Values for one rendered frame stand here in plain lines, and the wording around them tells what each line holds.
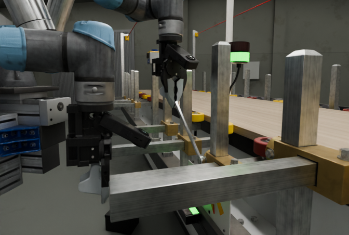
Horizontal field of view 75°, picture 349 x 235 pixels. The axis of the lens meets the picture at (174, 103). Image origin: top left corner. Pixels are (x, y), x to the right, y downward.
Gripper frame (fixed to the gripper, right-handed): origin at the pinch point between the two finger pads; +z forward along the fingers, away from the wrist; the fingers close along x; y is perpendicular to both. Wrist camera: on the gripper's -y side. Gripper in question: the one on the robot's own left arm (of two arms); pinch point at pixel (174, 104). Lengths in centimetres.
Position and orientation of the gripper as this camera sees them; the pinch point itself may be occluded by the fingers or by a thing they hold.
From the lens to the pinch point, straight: 69.1
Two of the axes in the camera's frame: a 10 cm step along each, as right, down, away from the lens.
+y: -6.1, -1.0, 7.8
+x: -7.9, 0.7, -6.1
